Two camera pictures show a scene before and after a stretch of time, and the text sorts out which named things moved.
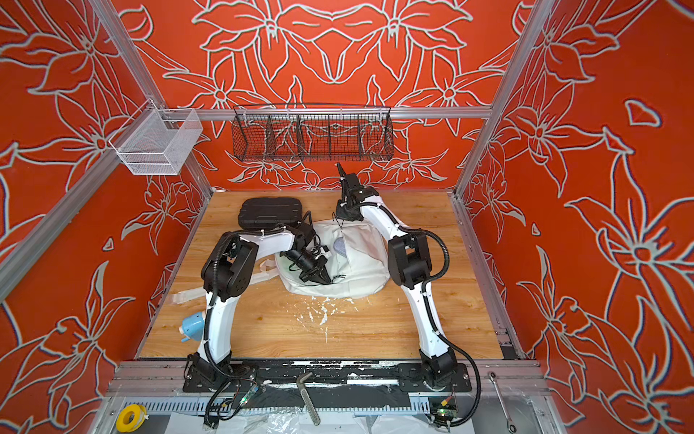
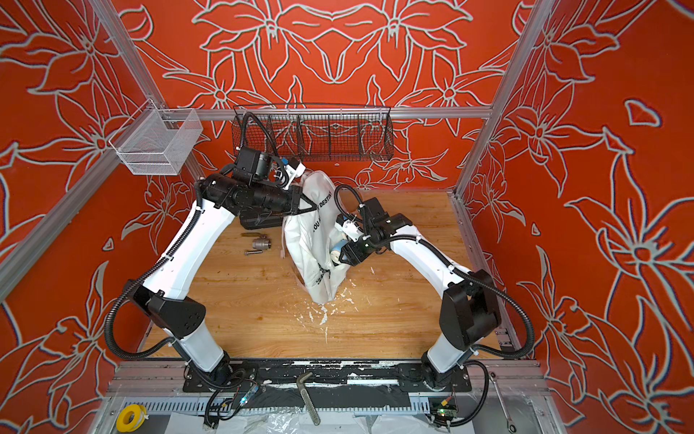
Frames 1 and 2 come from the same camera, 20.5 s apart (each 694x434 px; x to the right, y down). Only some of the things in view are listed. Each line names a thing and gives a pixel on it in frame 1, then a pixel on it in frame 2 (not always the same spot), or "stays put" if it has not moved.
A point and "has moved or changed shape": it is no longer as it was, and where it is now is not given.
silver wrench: (511, 427) stays put
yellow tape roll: (130, 418) stays put
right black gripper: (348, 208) -> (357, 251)
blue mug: (193, 327) has moved or changed shape
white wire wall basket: (153, 141) stays put
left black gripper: (320, 270) -> (295, 196)
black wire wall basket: (312, 133) stays put
